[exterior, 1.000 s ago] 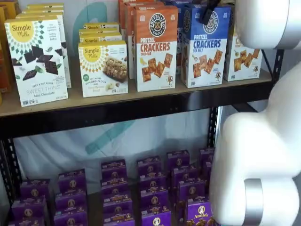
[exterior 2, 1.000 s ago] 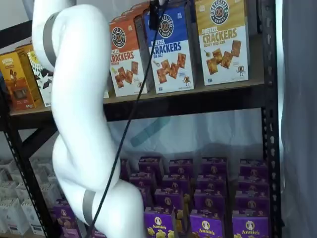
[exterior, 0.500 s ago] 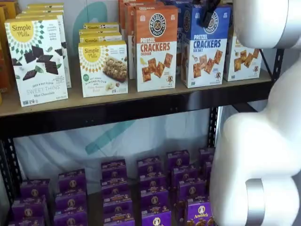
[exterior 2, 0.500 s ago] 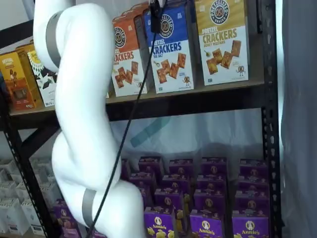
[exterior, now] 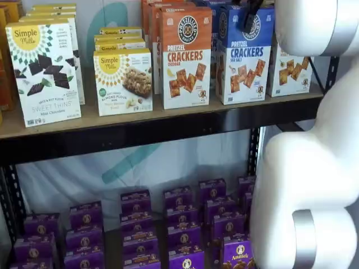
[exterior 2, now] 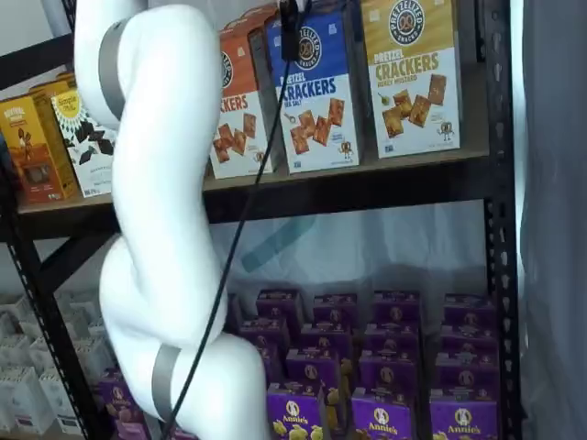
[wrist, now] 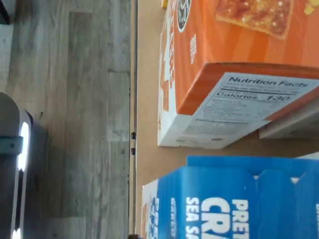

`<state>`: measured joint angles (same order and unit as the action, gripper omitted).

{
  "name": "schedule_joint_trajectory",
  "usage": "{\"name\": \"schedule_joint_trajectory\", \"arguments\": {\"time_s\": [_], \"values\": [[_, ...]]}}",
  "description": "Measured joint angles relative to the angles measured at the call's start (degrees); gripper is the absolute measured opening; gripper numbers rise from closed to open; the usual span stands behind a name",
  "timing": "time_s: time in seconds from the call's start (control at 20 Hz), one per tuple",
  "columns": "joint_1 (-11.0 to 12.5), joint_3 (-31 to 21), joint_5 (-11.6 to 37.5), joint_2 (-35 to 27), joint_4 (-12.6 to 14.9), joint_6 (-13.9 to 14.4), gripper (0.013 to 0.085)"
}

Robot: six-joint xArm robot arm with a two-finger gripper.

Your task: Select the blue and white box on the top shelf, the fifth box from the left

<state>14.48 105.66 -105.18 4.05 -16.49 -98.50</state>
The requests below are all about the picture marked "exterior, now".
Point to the yellow pretzel crackers box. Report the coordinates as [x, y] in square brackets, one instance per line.
[291, 75]

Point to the Simple Mills almond bars box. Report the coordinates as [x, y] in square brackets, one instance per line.
[120, 46]
[120, 30]
[123, 84]
[117, 38]

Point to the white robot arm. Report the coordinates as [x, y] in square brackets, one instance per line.
[294, 168]

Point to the blue pretzel crackers box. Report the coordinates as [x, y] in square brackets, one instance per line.
[214, 30]
[246, 70]
[203, 2]

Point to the Simple Mills sweet thins box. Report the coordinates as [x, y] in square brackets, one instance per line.
[42, 84]
[50, 14]
[53, 7]
[80, 89]

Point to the wooden shelf board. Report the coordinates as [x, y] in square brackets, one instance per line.
[89, 120]

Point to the black metal shelf rack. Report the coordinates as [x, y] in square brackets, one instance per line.
[140, 140]

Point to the white sheet with teal logo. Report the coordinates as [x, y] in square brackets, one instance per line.
[182, 162]

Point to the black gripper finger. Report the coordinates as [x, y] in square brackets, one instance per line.
[251, 19]

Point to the purple Annie's snack box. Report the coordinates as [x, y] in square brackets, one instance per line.
[135, 202]
[31, 264]
[179, 197]
[246, 186]
[230, 227]
[248, 201]
[141, 253]
[86, 215]
[42, 226]
[238, 256]
[183, 235]
[213, 192]
[136, 222]
[186, 260]
[84, 239]
[34, 248]
[138, 238]
[182, 215]
[221, 208]
[84, 262]
[141, 265]

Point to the orange snack box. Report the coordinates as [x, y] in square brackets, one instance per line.
[14, 11]
[5, 70]

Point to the orange pretzel crackers box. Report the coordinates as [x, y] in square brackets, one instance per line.
[185, 70]
[150, 28]
[143, 16]
[156, 56]

